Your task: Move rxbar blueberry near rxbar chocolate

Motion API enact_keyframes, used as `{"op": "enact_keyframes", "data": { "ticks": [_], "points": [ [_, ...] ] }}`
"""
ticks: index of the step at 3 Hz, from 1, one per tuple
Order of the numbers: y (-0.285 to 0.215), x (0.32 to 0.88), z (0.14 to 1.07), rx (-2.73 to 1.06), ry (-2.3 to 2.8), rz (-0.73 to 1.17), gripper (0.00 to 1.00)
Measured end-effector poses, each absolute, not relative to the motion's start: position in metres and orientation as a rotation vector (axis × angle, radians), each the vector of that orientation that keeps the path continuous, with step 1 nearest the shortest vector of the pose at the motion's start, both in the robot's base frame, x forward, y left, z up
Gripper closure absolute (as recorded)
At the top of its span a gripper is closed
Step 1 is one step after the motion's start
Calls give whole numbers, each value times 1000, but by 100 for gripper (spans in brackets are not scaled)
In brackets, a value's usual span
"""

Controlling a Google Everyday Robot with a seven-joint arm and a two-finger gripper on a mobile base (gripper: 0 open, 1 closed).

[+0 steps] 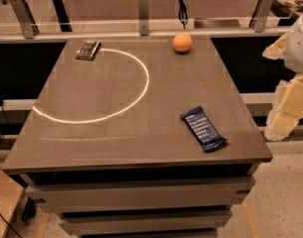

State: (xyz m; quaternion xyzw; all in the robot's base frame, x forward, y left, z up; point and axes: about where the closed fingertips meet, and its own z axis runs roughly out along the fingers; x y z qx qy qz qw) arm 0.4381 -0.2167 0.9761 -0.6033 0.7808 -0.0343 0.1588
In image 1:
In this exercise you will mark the left metal rail bracket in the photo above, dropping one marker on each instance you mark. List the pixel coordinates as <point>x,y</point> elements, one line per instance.
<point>25,18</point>

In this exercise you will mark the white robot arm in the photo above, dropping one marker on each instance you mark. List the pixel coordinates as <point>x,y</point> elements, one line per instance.
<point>293,53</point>

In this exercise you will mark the clear acrylic barrier rail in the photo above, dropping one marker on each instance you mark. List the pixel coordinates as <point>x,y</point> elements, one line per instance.
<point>212,27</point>

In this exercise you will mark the middle metal rail bracket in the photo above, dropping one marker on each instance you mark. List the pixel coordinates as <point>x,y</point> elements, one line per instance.
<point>144,25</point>

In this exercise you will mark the right metal rail bracket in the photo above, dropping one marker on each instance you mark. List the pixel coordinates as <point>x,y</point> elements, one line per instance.
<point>260,18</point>

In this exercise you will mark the blue rxbar blueberry wrapper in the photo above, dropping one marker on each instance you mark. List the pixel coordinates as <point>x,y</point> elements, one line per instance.
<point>203,130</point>

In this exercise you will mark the grey drawer cabinet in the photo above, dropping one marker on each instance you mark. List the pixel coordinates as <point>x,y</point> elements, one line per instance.
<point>189,205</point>

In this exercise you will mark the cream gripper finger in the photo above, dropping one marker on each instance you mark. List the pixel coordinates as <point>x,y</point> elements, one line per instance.
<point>276,50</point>
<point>287,109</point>

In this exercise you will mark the wooden board bottom left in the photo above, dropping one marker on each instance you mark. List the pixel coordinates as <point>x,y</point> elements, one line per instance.
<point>10,194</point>

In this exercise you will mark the orange fruit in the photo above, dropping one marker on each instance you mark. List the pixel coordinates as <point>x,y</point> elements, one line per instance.
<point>182,42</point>

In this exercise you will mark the dark rxbar chocolate wrapper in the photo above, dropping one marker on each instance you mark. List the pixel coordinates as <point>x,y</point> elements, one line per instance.
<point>88,50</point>

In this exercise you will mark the metal rail bracket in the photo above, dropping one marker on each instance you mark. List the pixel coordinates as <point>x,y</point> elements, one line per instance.
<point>260,18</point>
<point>25,18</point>
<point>144,25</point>

